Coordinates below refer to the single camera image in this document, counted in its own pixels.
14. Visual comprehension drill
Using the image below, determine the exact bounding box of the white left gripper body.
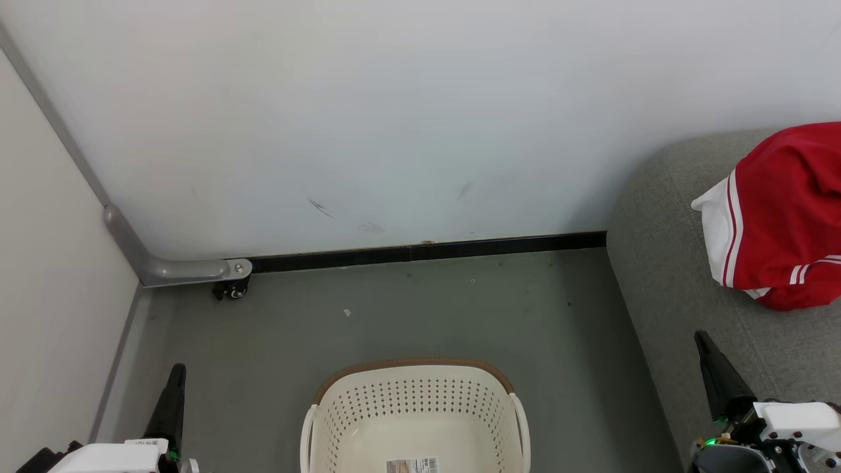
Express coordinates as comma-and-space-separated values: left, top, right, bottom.
49, 439, 199, 473

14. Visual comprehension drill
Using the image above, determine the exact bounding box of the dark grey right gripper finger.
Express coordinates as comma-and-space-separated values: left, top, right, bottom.
694, 330, 756, 421

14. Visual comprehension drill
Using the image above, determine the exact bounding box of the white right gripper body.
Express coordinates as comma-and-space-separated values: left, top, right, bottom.
719, 402, 841, 473

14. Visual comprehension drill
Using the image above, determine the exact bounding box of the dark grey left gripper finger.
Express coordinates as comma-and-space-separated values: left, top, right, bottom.
143, 363, 187, 454

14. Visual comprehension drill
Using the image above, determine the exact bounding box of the red garment with white stripes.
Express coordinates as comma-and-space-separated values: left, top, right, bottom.
691, 122, 841, 311

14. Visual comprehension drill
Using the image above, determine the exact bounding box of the cream perforated basket brown rim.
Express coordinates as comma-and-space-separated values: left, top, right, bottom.
300, 357, 532, 473

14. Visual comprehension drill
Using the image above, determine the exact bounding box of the black caster wheel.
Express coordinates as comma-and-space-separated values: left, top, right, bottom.
212, 276, 251, 301

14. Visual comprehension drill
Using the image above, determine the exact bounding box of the printed label sticker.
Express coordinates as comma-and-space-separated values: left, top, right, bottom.
386, 457, 440, 473

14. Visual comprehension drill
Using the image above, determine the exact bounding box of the black baseboard strip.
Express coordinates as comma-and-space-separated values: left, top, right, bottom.
250, 231, 607, 274

